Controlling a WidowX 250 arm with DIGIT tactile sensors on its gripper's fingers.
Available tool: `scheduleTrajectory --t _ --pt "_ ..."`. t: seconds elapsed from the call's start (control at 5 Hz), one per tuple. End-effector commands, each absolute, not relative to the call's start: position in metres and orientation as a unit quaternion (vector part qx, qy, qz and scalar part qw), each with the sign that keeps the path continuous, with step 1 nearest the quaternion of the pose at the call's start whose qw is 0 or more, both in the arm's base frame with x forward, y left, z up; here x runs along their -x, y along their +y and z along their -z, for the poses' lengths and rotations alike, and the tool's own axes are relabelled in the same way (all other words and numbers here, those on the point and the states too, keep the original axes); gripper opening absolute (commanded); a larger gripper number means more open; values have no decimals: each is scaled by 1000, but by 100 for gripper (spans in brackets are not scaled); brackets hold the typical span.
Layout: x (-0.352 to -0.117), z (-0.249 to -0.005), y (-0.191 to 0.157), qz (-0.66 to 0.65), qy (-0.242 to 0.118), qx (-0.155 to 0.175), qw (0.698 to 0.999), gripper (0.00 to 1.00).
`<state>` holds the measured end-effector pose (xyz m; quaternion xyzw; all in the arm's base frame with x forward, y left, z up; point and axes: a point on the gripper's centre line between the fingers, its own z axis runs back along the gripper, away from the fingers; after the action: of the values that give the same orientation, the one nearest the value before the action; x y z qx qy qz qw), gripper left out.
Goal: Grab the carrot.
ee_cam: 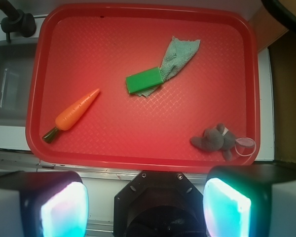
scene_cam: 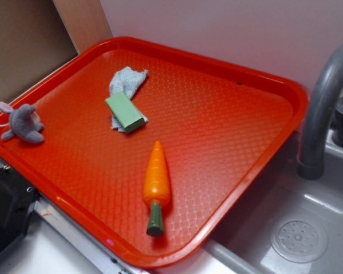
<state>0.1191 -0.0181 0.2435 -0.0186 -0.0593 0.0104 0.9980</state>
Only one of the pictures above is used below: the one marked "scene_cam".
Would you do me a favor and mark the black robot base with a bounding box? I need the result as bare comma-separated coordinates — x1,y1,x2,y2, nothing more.
0,165,38,258

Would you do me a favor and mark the orange toy carrot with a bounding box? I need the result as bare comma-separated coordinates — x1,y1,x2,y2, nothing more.
143,141,171,237

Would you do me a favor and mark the green rectangular block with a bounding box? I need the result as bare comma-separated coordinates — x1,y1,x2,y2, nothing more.
105,91,146,134

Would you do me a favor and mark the light blue cloth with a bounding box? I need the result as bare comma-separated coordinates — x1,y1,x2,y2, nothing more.
109,67,149,123

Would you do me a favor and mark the grey toy sink basin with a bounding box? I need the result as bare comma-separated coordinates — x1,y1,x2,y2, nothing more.
201,125,343,274

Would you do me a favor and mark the wooden board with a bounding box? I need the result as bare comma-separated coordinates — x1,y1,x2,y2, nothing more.
53,0,113,54

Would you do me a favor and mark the grey plush bunny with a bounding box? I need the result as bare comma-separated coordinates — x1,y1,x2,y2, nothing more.
0,102,45,144

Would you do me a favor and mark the brown cardboard panel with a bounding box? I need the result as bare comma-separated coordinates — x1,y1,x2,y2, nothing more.
0,1,77,102

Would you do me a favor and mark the grey toy faucet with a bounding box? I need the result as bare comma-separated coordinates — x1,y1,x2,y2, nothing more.
297,45,343,180

